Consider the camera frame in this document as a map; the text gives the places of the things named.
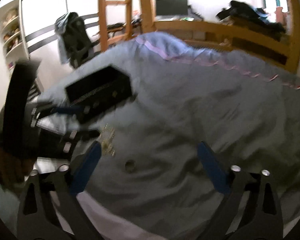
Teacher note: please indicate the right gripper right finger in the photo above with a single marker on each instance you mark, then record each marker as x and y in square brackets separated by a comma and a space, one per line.
[262, 215]

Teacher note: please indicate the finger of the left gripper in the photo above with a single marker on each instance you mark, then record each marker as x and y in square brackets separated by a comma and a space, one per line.
[61, 146]
[62, 111]

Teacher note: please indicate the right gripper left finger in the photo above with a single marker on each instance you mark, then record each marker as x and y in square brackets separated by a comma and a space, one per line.
[49, 208]

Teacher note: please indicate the black jewelry box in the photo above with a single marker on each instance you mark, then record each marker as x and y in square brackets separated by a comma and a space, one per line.
[98, 92]

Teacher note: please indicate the black office chair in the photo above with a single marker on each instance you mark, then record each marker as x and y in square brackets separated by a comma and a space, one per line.
[82, 48]

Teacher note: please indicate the grey striped duvet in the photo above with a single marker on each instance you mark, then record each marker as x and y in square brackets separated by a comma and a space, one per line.
[149, 182]

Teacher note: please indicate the grey garment on chair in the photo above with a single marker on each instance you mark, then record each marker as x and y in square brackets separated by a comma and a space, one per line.
[61, 32]

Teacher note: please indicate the wooden ladder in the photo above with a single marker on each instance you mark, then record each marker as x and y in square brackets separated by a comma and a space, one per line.
[111, 12]

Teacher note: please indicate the white shelf unit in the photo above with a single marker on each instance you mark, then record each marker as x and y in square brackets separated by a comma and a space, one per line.
[13, 34]

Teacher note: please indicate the black computer monitor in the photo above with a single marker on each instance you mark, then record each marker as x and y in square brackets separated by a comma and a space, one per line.
[171, 7]

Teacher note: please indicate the pile of dark clothes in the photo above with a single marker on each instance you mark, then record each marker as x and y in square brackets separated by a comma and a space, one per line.
[255, 19]

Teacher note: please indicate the pink container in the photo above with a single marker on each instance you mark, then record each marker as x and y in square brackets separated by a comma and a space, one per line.
[281, 17]

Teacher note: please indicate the wooden loft bed frame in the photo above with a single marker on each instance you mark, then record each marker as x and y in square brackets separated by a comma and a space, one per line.
[231, 37]

